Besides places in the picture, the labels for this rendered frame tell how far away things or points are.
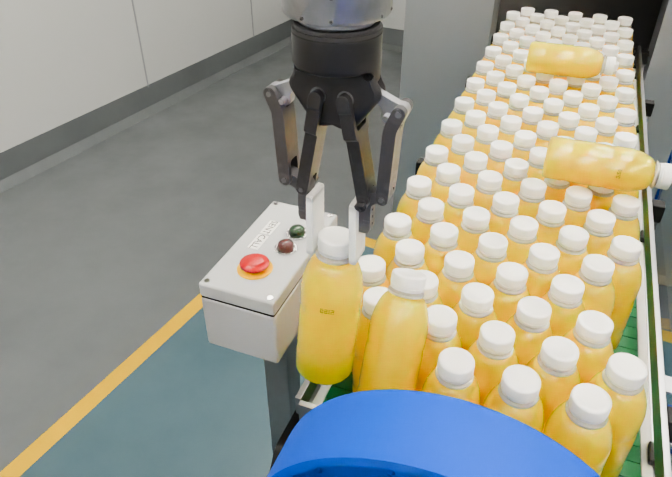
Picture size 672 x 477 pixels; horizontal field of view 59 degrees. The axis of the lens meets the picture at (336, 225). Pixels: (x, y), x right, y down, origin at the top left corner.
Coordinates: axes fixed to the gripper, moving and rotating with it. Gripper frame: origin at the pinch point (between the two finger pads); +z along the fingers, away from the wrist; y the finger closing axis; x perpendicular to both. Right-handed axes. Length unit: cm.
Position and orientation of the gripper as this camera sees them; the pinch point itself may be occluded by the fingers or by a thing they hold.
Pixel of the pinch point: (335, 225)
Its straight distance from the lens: 60.0
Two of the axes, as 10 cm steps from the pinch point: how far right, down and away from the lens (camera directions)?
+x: 3.7, -5.2, 7.7
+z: 0.0, 8.3, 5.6
